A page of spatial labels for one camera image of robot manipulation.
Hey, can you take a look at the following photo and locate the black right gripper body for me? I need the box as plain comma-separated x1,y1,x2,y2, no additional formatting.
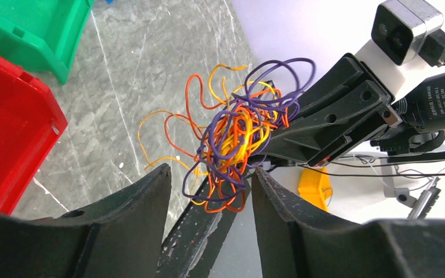
337,53,404,167

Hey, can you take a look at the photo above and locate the yellow object behind rail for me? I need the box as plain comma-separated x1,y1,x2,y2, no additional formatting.
298,167,333,212

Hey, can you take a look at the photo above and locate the green plastic bin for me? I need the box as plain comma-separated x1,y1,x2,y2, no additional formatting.
0,0,94,85

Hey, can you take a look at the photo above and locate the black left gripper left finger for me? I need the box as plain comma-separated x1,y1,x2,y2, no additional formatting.
0,164,172,277

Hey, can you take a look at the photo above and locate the red plastic bin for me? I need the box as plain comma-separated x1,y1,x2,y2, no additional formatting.
0,56,68,215

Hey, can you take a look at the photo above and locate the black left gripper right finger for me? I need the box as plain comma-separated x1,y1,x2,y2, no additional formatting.
251,168,445,277

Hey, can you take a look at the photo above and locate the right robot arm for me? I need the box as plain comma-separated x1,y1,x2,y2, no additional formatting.
249,53,445,167

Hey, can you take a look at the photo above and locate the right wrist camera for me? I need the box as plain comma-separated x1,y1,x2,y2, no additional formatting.
371,0,445,67

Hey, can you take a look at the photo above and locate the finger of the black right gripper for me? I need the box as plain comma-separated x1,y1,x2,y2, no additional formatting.
253,82,390,166
278,57,365,115

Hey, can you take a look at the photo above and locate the yellow wire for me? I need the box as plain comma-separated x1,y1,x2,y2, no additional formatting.
137,63,281,206

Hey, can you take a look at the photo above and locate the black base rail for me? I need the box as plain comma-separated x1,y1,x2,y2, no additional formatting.
156,176,252,278

